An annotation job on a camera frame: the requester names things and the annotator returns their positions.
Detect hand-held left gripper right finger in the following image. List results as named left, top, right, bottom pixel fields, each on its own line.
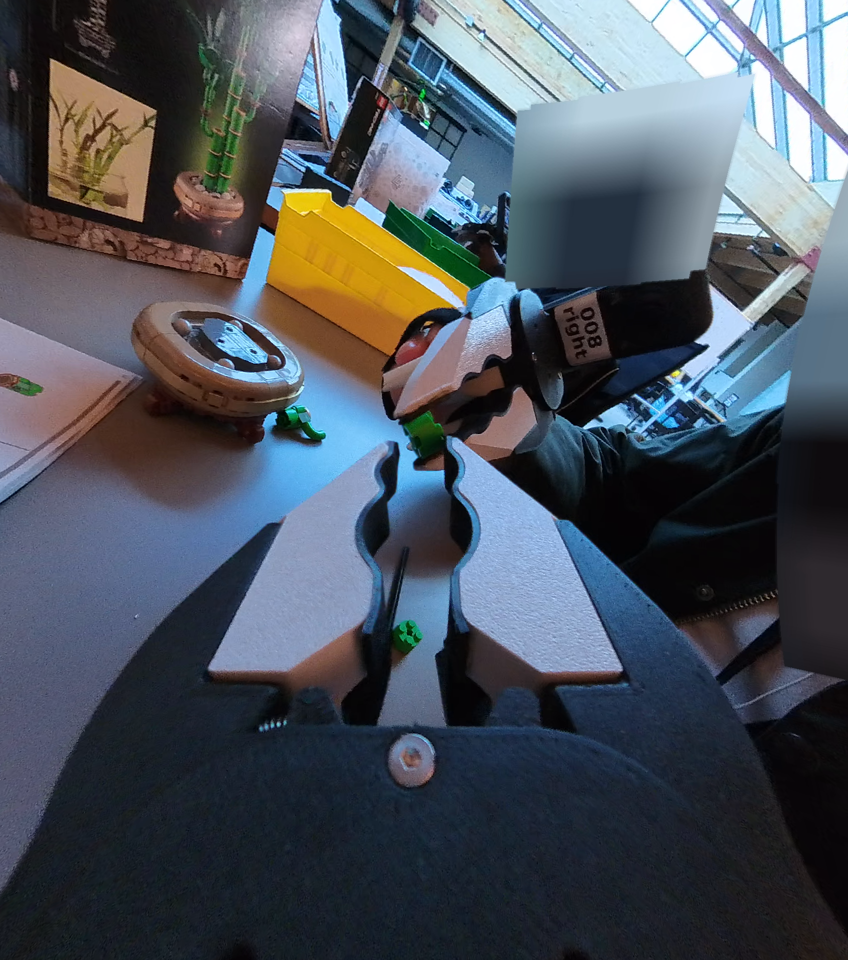
left=435, top=437, right=624, bottom=706

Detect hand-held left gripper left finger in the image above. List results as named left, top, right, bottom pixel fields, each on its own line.
left=208, top=441, right=401, bottom=706

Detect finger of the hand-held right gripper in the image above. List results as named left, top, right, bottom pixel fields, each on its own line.
left=392, top=315, right=506, bottom=423
left=442, top=388, right=558, bottom=462

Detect grey desk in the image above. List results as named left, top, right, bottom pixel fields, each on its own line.
left=0, top=183, right=568, bottom=960

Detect person's right hand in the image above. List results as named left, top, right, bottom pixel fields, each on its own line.
left=397, top=324, right=442, bottom=369

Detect green bin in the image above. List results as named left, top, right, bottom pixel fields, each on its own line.
left=382, top=201, right=493, bottom=290

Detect yellow plastic bin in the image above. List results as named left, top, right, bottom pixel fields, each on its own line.
left=266, top=189, right=493, bottom=355

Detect green curved brick piece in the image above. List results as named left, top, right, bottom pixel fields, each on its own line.
left=274, top=405, right=328, bottom=441

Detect pale patterned box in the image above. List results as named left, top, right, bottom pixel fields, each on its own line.
left=352, top=112, right=449, bottom=220

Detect brown brick-built pot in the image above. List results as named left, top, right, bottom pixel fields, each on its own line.
left=131, top=301, right=305, bottom=444

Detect black cardboard box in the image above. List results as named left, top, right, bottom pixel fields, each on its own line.
left=325, top=75, right=397, bottom=192

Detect person's grey shirt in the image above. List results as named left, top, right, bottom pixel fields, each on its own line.
left=716, top=600, right=845, bottom=725

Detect open instruction booklet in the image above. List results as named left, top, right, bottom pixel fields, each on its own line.
left=0, top=294, right=144, bottom=541

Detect black printed product box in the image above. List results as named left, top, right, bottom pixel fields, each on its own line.
left=0, top=0, right=324, bottom=280

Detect black strap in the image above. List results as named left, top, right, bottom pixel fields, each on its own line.
left=716, top=618, right=781, bottom=685

